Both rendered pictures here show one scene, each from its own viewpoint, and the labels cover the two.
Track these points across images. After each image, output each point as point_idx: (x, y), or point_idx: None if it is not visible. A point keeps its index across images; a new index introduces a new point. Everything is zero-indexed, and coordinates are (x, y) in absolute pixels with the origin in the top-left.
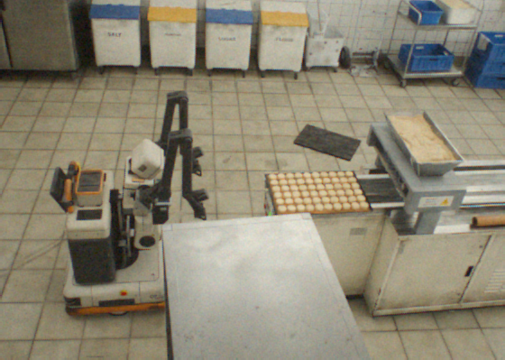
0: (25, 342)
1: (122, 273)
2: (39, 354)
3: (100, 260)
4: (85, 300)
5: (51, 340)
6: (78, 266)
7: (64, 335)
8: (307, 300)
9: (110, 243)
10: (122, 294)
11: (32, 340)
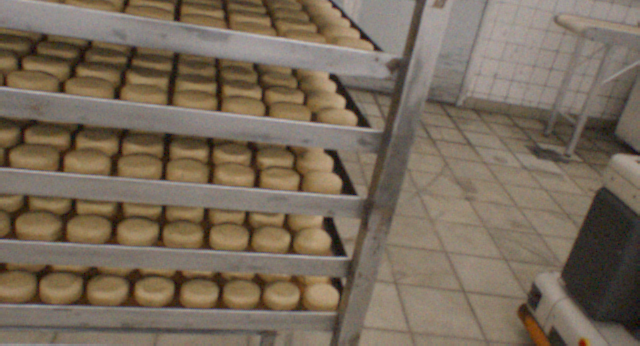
0: (457, 284)
1: (621, 335)
2: (444, 297)
3: (605, 254)
4: (543, 305)
5: (470, 308)
6: (578, 242)
7: (485, 321)
8: None
9: (639, 235)
10: (579, 343)
11: (463, 290)
